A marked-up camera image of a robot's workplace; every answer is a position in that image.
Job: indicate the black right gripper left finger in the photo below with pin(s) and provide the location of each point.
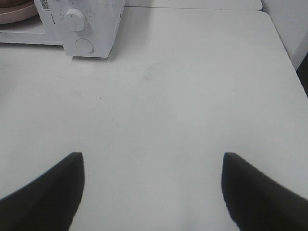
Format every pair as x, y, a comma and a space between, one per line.
48, 203

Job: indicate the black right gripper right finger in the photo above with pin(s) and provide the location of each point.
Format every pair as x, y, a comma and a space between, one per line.
256, 202

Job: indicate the round white door button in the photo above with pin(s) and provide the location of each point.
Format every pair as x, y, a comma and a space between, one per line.
84, 45

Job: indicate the pink round plate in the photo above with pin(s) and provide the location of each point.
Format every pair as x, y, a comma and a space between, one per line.
12, 11

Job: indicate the white microwave oven body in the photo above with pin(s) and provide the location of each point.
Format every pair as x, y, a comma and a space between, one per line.
102, 18

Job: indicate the lower white timer knob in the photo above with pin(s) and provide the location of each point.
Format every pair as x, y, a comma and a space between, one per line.
74, 20

